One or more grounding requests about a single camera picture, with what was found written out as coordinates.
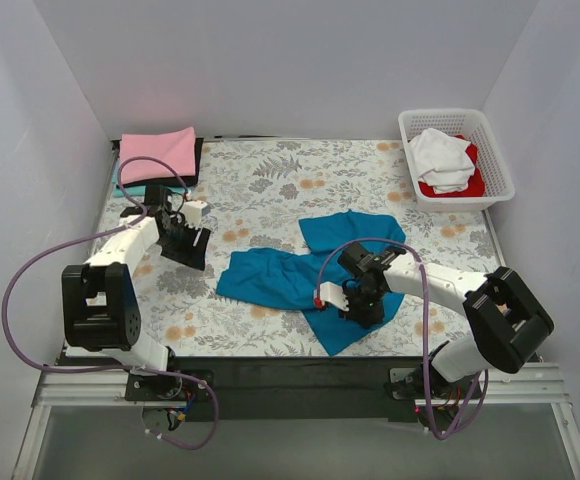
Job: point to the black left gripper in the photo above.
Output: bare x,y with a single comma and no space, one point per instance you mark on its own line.
181,240

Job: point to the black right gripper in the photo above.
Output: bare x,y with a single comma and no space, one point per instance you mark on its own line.
362,307

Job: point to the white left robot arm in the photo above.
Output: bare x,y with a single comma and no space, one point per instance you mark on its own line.
100,306

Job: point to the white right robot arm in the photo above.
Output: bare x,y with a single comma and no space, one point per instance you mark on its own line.
507,322

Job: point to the folded teal t shirt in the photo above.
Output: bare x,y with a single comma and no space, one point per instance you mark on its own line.
132,191

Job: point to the floral patterned table cloth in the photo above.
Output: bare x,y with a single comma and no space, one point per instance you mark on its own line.
258,192

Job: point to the folded pink t shirt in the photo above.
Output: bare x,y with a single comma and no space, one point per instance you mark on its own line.
176,149

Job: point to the white t shirt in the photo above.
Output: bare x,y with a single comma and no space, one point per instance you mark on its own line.
442,157

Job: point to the red t shirt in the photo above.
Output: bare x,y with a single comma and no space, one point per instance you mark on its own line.
470,187

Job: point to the white plastic basket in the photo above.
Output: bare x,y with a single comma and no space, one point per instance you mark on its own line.
454,160

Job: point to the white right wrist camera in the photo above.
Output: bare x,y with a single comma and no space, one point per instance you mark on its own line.
328,293

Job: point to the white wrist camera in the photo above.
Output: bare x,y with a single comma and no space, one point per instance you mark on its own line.
194,211
328,293

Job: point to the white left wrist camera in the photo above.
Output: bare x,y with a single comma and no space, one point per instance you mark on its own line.
194,211

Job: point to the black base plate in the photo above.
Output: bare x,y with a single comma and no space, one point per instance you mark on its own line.
283,388

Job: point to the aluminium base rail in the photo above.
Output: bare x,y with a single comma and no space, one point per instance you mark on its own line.
81,428

